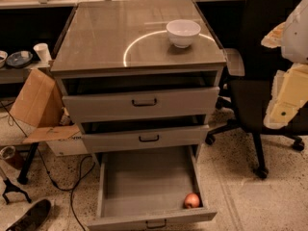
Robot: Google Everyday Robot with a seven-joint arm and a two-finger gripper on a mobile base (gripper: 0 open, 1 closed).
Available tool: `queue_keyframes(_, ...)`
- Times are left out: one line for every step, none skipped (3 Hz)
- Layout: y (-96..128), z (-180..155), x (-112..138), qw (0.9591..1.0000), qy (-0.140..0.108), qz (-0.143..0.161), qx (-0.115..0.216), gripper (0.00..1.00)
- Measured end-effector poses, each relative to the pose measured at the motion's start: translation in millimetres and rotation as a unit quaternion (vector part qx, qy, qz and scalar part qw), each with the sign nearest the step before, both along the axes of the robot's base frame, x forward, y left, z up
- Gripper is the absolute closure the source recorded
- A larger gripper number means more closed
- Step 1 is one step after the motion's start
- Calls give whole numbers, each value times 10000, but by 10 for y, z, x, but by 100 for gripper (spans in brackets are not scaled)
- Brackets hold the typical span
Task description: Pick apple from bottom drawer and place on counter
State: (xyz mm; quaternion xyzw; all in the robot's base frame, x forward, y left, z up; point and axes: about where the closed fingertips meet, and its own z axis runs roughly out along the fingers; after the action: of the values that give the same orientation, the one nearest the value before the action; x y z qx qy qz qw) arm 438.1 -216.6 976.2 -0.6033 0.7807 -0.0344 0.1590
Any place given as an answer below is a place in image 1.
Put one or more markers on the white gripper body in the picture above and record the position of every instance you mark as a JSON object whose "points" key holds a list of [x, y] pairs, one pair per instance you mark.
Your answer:
{"points": [[296, 38]]}

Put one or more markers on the red apple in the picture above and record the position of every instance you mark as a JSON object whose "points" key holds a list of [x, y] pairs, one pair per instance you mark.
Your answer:
{"points": [[191, 201]]}

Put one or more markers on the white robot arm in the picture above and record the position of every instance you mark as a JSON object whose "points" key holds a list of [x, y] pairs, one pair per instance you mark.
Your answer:
{"points": [[291, 36]]}

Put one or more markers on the grey top drawer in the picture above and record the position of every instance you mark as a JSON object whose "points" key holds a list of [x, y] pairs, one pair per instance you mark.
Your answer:
{"points": [[139, 96]]}

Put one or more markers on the grey drawer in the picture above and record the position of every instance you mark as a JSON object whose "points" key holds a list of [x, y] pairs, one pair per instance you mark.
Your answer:
{"points": [[139, 96], [145, 190], [144, 133]]}

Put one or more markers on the grey drawer cabinet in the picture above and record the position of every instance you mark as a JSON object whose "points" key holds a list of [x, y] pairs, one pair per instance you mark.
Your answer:
{"points": [[127, 38]]}

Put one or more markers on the grey bottom drawer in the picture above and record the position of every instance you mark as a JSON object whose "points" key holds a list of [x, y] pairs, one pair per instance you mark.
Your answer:
{"points": [[145, 190]]}

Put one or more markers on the grey middle drawer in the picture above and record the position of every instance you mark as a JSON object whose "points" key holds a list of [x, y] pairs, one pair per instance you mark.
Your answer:
{"points": [[144, 133]]}

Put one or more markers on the black office chair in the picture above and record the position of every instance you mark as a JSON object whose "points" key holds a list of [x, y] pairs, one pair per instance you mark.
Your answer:
{"points": [[251, 68]]}

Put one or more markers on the white ceramic bowl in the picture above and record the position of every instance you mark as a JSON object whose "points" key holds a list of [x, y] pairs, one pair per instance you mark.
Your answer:
{"points": [[182, 32]]}

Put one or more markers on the brown cardboard box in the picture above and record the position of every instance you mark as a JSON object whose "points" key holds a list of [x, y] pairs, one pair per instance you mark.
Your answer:
{"points": [[40, 105]]}

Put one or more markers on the white paper cup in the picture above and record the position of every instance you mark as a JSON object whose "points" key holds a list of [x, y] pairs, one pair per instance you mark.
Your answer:
{"points": [[42, 51]]}

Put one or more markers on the dark blue plate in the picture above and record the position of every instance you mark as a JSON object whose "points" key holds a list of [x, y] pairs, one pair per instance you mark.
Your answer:
{"points": [[19, 59]]}

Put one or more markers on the black shoe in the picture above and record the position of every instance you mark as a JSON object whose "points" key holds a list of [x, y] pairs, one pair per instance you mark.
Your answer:
{"points": [[34, 218]]}

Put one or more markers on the brown cup on floor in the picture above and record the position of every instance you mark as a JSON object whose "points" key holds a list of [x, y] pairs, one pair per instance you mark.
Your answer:
{"points": [[12, 157]]}

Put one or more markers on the white bowl at left edge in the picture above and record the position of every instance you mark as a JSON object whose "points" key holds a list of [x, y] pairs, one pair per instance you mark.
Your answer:
{"points": [[3, 57]]}

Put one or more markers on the black tripod stand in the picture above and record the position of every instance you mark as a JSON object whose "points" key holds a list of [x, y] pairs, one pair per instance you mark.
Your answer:
{"points": [[11, 188]]}

